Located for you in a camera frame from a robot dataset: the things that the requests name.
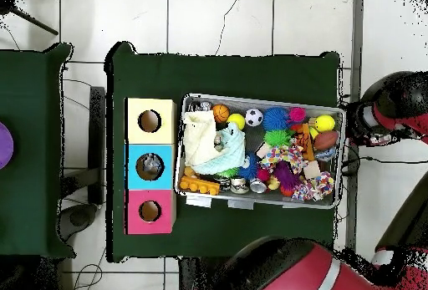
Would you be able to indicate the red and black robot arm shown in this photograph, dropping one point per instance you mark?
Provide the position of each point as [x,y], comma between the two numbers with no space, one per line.
[394,103]

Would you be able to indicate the mint green cloth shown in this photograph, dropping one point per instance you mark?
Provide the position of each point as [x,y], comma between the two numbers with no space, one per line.
[233,151]

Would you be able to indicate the orange rubber toy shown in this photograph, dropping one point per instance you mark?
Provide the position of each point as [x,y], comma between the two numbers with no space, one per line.
[199,185]

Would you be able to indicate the clear mesh bin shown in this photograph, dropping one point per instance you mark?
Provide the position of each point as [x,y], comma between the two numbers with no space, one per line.
[267,203]

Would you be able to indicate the green side table cloth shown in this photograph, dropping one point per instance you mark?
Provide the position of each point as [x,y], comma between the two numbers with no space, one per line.
[40,89]

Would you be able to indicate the yellow ball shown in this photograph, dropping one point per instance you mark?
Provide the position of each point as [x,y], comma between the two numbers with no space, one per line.
[236,121]

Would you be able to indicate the purple disc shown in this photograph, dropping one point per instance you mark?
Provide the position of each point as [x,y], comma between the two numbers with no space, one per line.
[4,145]

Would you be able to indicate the pink spiky ball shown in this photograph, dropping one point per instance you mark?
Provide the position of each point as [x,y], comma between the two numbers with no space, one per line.
[297,114]

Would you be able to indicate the wooden box with three holes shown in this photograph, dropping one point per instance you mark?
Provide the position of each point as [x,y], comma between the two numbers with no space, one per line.
[134,141]

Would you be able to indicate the blue spiky ball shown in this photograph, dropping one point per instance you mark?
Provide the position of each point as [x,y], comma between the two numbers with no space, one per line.
[275,119]

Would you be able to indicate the brown toy football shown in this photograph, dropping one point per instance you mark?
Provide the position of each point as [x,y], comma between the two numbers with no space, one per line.
[326,140]

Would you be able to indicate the polka dot cloth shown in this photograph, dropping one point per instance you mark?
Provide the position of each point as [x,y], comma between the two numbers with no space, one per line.
[284,158]

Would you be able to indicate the cream yellow cloth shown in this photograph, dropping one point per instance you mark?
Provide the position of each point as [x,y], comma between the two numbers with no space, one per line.
[199,135]

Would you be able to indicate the small orange basketball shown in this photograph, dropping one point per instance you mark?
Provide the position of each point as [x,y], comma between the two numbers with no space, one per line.
[221,113]

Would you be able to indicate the green spiky ball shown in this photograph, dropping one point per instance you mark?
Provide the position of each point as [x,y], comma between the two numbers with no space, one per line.
[229,172]
[278,137]

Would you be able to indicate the small soccer ball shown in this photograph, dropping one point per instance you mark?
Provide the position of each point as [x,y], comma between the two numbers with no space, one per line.
[253,117]

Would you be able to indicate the silver can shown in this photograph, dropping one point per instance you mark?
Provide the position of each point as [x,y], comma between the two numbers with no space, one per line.
[217,143]

